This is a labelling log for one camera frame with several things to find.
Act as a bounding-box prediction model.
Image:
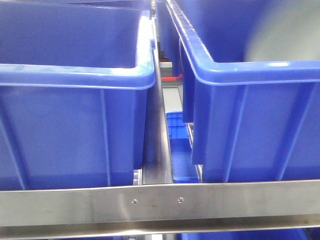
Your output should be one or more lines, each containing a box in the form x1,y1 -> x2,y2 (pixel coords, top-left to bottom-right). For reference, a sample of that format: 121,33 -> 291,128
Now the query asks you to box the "green round plate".
245,0 -> 320,62

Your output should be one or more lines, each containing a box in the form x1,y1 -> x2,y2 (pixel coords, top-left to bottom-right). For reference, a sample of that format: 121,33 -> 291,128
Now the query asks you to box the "stainless steel shelf rack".
0,0 -> 320,240

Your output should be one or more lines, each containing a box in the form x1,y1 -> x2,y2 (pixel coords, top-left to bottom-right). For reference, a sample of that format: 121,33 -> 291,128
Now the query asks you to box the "lower blue bin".
166,111 -> 200,184

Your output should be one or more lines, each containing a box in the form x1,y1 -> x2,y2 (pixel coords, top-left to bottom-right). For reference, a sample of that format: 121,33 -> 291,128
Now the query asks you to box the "right blue plastic bin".
157,0 -> 320,183

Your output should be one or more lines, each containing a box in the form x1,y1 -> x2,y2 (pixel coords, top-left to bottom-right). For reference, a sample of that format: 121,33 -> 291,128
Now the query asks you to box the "blue plastic bin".
0,0 -> 156,190
157,0 -> 320,183

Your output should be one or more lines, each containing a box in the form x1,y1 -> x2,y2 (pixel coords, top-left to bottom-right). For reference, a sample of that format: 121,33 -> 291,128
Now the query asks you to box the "left blue plastic bin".
0,0 -> 156,190

